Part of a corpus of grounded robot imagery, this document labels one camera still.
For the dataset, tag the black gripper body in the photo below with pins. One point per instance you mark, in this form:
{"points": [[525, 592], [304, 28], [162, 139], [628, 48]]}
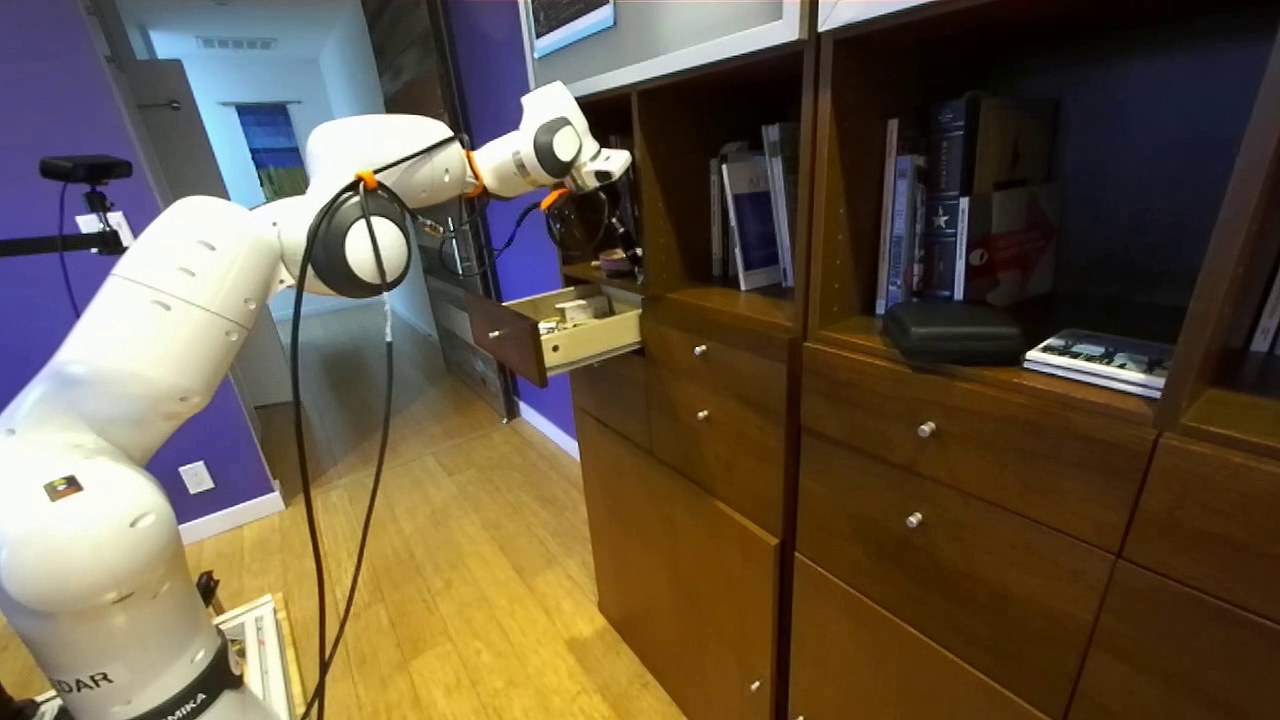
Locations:
{"points": [[602, 226]]}

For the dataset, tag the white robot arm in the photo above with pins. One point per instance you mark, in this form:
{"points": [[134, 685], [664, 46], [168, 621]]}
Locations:
{"points": [[162, 333]]}

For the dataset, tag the open wooden drawer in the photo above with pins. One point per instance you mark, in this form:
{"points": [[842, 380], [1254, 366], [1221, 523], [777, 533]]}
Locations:
{"points": [[585, 342]]}

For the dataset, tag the small silver drawer knob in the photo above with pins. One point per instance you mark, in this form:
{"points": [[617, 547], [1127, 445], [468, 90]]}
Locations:
{"points": [[696, 349], [696, 412], [926, 431], [914, 519]]}

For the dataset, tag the closed wooden drawer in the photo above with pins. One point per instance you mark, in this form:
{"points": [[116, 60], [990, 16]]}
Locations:
{"points": [[727, 462], [1014, 465], [732, 366], [935, 586], [1212, 533]]}

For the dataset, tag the pale upright book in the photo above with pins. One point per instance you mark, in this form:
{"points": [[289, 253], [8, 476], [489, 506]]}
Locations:
{"points": [[787, 172]]}

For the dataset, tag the brown wooden shelving cabinet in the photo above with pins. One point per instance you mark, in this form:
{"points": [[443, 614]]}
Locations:
{"points": [[804, 200]]}

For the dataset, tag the blue edged picture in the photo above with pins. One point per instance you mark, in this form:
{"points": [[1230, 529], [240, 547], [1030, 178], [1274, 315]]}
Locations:
{"points": [[575, 20]]}

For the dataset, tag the tall white book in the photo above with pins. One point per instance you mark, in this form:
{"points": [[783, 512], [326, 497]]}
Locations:
{"points": [[886, 212]]}

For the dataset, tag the blue grey book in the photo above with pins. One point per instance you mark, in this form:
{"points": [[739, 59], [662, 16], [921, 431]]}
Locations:
{"points": [[909, 235]]}

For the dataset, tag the wooden cabinet door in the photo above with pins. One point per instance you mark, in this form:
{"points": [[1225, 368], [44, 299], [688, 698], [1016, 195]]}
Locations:
{"points": [[866, 655], [664, 586]]}

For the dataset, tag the black zip case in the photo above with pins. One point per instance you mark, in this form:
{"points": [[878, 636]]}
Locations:
{"points": [[952, 333]]}

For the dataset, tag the tall black book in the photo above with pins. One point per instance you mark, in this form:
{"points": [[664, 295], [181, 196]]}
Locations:
{"points": [[951, 163]]}

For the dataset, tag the grey door panel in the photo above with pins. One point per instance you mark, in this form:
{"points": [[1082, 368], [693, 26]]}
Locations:
{"points": [[173, 122]]}

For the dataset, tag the small silver door knob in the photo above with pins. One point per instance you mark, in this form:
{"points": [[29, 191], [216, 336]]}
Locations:
{"points": [[755, 685]]}

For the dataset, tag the flat white book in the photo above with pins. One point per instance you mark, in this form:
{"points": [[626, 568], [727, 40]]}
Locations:
{"points": [[1103, 363]]}

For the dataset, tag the white base board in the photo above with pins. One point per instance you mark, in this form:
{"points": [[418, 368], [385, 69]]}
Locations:
{"points": [[267, 655]]}

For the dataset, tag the white picture frame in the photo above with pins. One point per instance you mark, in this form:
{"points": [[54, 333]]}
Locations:
{"points": [[664, 60]]}

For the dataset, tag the dark door frame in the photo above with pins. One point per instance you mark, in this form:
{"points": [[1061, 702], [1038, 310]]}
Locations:
{"points": [[415, 67]]}

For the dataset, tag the blue wall picture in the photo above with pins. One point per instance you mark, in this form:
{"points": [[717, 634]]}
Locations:
{"points": [[268, 142]]}

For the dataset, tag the white wall outlet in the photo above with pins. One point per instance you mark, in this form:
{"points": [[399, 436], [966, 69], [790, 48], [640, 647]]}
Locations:
{"points": [[196, 476]]}

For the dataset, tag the black camera stand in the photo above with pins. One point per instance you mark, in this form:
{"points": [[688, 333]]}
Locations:
{"points": [[99, 206]]}

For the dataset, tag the black camera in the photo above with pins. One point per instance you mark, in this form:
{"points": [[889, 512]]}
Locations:
{"points": [[85, 170]]}

